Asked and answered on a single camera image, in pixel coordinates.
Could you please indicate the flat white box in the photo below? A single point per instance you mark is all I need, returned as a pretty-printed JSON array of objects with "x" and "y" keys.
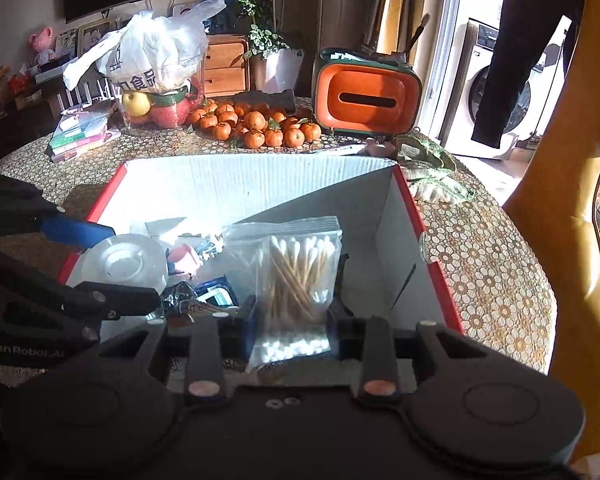
[{"x": 55, "y": 72}]

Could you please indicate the orange tissue box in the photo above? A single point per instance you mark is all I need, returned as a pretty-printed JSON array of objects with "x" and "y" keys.
[{"x": 365, "y": 95}]

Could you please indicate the pile of tangerines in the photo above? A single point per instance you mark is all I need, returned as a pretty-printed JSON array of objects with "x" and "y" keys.
[{"x": 255, "y": 125}]

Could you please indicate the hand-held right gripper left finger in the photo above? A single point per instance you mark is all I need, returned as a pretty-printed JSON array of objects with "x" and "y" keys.
[{"x": 247, "y": 329}]

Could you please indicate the dark stone tray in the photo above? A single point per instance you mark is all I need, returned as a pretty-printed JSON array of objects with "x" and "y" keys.
[{"x": 265, "y": 100}]

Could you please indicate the white plant pot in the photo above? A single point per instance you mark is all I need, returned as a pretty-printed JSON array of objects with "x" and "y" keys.
[{"x": 277, "y": 72}]

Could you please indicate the silver foil packet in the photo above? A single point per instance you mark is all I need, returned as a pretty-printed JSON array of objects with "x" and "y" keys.
[{"x": 180, "y": 297}]

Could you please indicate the white router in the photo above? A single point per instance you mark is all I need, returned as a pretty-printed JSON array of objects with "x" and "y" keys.
[
  {"x": 100, "y": 92},
  {"x": 65, "y": 100}
]

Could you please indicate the clear tape roll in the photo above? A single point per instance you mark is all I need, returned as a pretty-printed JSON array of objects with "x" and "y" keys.
[{"x": 125, "y": 260}]

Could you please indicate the tall green houseplant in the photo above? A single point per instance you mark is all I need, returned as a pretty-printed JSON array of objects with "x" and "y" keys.
[{"x": 257, "y": 5}]

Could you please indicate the wooden tv console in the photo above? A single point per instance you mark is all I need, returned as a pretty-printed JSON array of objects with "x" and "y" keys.
[{"x": 10, "y": 125}]

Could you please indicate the beige floor air conditioner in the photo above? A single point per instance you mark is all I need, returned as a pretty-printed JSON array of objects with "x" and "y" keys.
[{"x": 347, "y": 5}]

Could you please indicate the green white work gloves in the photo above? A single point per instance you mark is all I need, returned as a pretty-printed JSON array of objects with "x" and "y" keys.
[{"x": 430, "y": 165}]

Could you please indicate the hanging black clothes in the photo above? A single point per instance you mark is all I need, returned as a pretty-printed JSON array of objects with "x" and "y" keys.
[{"x": 520, "y": 35}]

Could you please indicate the blue white packet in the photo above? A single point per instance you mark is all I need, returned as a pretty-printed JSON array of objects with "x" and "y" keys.
[{"x": 215, "y": 295}]

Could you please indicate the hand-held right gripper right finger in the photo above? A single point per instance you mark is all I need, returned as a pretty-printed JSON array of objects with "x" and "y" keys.
[{"x": 339, "y": 332}]

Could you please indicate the white washing machine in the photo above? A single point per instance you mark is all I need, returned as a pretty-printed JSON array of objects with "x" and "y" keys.
[{"x": 515, "y": 105}]

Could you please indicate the clear bag of cotton swabs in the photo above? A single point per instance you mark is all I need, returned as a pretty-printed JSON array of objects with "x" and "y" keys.
[{"x": 290, "y": 280}]

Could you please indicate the white pen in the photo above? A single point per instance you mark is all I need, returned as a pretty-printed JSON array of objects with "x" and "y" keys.
[{"x": 337, "y": 149}]

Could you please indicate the red cardboard box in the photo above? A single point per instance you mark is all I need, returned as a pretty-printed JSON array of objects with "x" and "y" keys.
[{"x": 280, "y": 185}]

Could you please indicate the yellow chair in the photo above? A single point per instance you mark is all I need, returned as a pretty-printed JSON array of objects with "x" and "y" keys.
[{"x": 555, "y": 160}]

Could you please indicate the wooden drawer chest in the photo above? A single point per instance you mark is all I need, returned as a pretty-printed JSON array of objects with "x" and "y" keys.
[{"x": 225, "y": 67}]

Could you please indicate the pink plush elephant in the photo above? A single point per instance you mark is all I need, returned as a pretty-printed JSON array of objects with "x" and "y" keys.
[{"x": 42, "y": 45}]

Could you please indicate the glass fruit bowl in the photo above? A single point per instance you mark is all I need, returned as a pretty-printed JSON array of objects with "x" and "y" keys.
[{"x": 175, "y": 110}]

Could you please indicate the baby photo frame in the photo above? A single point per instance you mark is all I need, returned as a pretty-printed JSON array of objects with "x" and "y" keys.
[{"x": 182, "y": 9}]

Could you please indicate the yellow curtain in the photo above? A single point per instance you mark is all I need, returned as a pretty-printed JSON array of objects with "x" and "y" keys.
[{"x": 397, "y": 5}]

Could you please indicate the yellow apple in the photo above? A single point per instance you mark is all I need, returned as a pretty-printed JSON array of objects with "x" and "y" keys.
[{"x": 136, "y": 104}]

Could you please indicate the white plastic bag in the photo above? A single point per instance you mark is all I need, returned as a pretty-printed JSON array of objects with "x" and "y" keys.
[{"x": 150, "y": 50}]

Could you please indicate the framed photo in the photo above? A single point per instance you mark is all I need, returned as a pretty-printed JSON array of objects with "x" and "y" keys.
[{"x": 95, "y": 37}]

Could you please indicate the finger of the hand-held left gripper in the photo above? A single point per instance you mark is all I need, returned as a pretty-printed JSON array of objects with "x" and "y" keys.
[
  {"x": 77, "y": 234},
  {"x": 125, "y": 301}
]

